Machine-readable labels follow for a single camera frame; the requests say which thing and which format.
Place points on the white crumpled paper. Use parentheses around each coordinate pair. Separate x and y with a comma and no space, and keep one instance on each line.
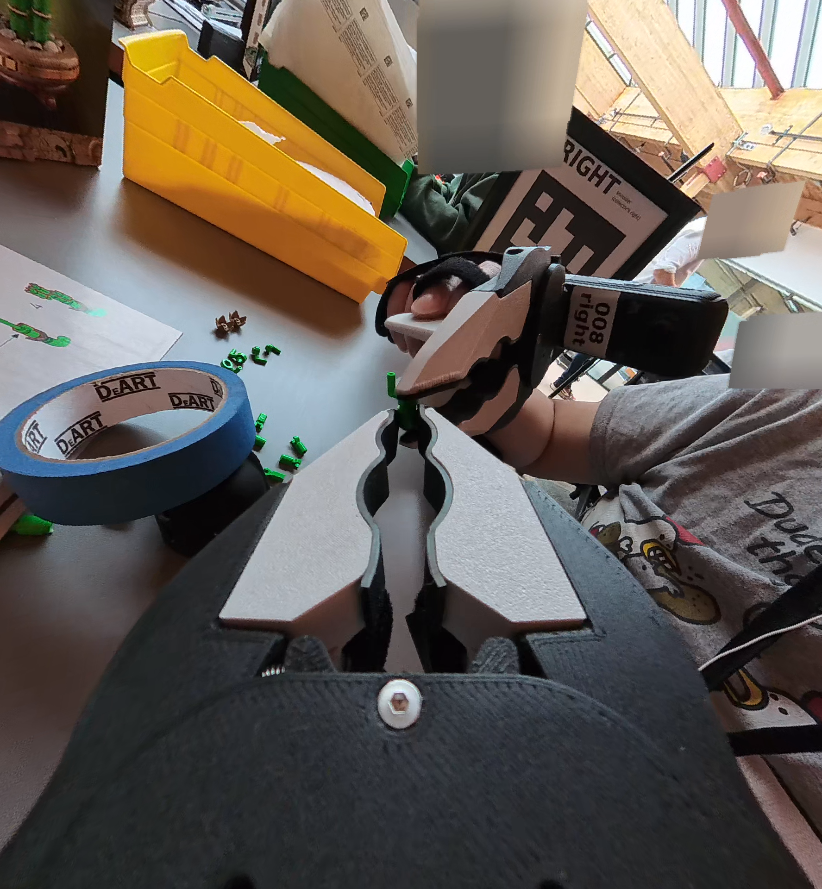
(327,180)

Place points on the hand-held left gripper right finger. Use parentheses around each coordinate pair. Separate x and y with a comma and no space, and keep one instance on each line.
(508,549)

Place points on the lego box with plant picture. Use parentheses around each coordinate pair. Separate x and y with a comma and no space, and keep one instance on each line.
(35,62)

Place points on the person's right hand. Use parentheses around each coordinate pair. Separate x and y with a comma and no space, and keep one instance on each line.
(435,302)

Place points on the green lego stem assembly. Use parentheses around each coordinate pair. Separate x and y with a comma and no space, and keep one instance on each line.
(407,417)

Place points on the person's grey printed t-shirt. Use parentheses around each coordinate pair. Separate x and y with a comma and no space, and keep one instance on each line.
(695,451)

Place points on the brown lego flower pieces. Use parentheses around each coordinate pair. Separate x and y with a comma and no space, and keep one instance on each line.
(230,325)

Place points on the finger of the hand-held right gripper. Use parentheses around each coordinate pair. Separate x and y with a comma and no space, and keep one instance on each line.
(494,413)
(452,340)

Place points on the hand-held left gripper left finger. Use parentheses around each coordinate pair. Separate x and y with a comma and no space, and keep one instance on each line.
(299,549)

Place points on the black storage box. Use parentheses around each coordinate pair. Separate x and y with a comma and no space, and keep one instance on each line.
(227,41)

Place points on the red ceiling pipe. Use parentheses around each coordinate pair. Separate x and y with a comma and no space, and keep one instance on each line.
(751,41)

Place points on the cluster of small green bricks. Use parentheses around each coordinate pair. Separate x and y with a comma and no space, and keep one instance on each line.
(232,361)

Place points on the black printed cardboard box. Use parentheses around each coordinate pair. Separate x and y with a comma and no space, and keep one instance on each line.
(254,35)

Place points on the lego instruction booklet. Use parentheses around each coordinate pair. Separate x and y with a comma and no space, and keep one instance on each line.
(70,298)

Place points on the yellow plastic bin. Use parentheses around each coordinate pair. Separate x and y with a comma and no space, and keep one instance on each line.
(244,187)

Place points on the green plastic bin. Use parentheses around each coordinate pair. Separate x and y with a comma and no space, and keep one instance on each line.
(355,146)

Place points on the blue masking tape roll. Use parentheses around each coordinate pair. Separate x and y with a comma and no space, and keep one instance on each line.
(126,479)

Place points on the black rounded case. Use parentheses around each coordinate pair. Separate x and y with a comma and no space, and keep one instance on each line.
(209,521)

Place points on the person's right forearm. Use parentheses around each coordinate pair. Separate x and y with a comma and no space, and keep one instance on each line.
(563,437)

